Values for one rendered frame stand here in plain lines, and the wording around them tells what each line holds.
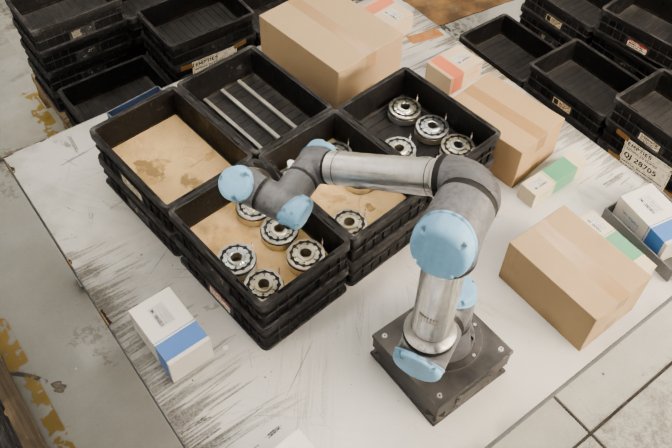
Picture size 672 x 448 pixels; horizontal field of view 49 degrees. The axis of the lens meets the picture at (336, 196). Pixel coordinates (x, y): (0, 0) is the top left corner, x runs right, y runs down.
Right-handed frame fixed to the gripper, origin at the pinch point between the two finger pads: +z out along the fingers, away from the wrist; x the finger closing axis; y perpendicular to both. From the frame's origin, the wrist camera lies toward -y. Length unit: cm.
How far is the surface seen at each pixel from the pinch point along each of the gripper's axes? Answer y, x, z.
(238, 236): 0.7, 21.3, 11.5
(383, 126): 8, -25, 49
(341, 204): -7.2, -4.4, 25.9
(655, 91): -31, -113, 138
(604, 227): -55, -60, 49
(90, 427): -15, 115, 47
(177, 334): -13.0, 42.8, -6.4
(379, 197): -11.5, -13.7, 30.3
